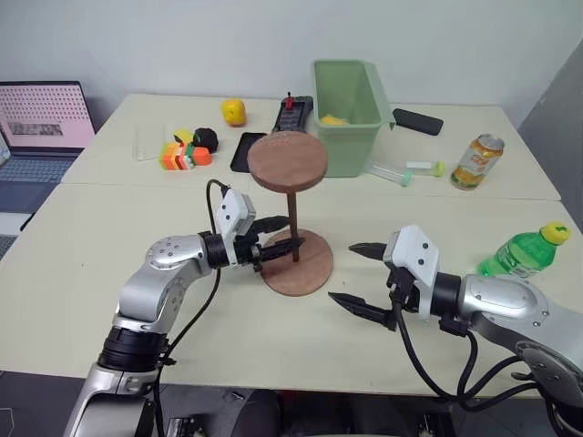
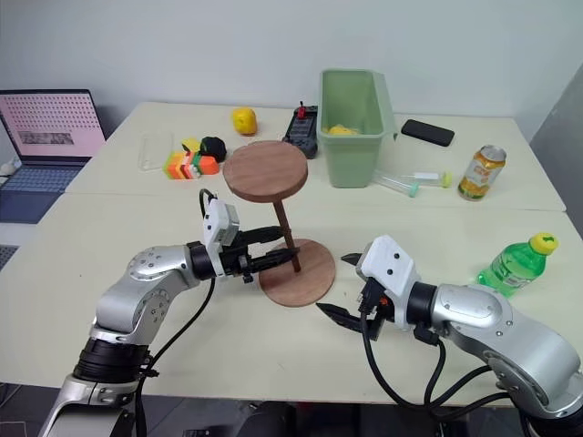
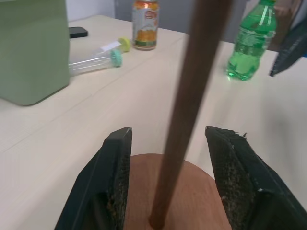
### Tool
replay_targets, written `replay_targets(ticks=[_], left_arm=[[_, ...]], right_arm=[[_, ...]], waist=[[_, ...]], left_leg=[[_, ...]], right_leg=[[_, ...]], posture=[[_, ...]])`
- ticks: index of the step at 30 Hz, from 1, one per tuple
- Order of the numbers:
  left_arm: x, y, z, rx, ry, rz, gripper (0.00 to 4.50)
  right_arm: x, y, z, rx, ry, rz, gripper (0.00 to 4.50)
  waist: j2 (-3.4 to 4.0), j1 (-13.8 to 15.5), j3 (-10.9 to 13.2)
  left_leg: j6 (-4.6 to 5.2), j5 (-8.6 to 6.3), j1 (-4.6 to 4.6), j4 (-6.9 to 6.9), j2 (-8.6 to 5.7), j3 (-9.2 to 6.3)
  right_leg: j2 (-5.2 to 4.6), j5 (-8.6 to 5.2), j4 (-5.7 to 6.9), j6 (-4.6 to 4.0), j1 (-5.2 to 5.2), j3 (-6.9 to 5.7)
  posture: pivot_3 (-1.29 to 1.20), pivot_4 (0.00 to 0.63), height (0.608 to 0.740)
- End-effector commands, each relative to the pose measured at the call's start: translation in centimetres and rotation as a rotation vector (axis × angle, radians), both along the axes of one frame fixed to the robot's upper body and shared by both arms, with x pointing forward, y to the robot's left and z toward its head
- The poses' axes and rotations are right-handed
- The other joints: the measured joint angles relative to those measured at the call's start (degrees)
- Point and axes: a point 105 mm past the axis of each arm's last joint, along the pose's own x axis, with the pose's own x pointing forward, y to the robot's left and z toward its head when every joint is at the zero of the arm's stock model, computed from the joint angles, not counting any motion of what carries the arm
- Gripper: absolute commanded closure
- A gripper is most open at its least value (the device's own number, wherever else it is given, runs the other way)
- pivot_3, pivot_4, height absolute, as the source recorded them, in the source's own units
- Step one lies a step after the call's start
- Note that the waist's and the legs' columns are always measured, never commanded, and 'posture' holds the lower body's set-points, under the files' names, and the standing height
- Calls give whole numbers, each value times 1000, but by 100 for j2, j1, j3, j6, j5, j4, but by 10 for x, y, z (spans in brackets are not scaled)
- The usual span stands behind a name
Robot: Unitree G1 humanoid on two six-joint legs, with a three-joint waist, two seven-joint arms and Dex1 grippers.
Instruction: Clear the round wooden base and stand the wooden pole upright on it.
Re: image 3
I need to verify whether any black smartphone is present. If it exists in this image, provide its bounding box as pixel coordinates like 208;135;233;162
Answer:
69;26;89;39

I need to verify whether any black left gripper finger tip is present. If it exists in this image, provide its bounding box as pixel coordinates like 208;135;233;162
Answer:
269;20;307;77

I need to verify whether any round wooden base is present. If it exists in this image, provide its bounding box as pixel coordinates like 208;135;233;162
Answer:
122;153;234;230

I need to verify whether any dark wooden pole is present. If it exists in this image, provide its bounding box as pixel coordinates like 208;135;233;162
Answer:
148;0;232;230

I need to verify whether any clear tube with teal cap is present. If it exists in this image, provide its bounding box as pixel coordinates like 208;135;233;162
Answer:
68;45;123;77

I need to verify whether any orange drink can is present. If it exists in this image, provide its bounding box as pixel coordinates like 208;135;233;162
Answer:
132;0;160;51

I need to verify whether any green plastic soda bottle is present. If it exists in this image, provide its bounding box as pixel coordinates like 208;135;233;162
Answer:
226;0;278;81

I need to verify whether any green plastic bin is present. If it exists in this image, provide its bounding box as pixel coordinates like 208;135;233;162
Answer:
0;0;71;106

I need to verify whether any clear tube with yellow cap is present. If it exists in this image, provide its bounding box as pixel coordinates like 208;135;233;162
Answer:
96;37;132;54

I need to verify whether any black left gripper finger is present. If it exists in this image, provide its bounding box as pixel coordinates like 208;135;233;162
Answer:
205;126;307;230
54;126;133;230

